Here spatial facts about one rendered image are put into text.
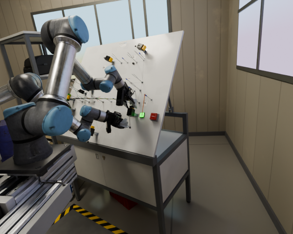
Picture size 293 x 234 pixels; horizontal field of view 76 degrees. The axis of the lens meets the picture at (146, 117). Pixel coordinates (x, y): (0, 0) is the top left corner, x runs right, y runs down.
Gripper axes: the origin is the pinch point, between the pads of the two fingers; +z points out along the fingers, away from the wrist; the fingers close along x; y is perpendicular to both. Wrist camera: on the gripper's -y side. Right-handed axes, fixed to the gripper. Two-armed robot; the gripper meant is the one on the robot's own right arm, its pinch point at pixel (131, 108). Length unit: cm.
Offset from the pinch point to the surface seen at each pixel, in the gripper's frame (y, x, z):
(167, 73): 30.0, -23.0, -6.3
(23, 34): 29, 94, -69
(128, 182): -38, 12, 49
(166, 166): -21, -20, 44
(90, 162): -30, 57, 41
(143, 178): -35, -5, 42
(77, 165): -32, 80, 47
